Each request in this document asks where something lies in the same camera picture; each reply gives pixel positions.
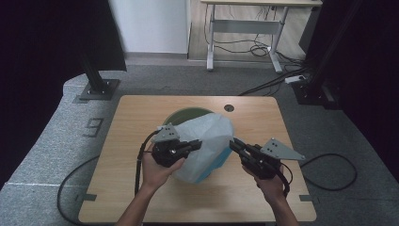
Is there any green round trash bin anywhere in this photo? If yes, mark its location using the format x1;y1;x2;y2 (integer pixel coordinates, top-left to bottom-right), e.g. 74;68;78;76
162;106;217;126

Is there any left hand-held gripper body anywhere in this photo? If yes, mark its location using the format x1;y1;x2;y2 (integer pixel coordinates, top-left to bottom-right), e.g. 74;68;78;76
151;122;190;169

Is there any tangle of black cables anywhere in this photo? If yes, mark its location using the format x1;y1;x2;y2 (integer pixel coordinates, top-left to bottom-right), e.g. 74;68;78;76
203;4;314;97

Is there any translucent blue plastic bag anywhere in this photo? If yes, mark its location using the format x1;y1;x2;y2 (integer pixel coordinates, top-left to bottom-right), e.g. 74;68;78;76
172;112;235;185

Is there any black metal stand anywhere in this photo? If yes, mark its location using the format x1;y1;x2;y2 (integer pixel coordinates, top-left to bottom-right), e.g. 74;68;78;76
291;0;365;110
77;46;122;102

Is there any person's left hand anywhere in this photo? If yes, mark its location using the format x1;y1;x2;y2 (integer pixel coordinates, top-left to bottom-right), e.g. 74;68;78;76
141;148;186;193

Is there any white desk frame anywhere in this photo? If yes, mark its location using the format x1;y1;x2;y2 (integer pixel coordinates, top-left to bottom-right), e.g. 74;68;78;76
200;0;324;74

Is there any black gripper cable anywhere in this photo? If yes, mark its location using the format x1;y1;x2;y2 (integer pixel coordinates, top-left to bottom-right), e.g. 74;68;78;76
134;129;162;196
276;162;294;199

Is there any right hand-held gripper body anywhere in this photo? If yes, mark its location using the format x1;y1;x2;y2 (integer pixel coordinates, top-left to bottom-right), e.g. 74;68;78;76
240;137;306;181

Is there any dark curtain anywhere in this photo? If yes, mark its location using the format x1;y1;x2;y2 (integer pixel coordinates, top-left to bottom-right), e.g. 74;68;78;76
0;0;127;190
297;0;399;175

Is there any white power strip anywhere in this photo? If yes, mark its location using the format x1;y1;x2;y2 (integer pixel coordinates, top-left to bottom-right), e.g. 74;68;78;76
284;74;307;85

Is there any person's right hand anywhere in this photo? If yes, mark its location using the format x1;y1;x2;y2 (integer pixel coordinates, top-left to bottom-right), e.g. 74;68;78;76
242;167;288;205

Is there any black floor cable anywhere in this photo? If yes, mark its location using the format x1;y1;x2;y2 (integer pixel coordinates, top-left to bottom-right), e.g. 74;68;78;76
300;153;359;192

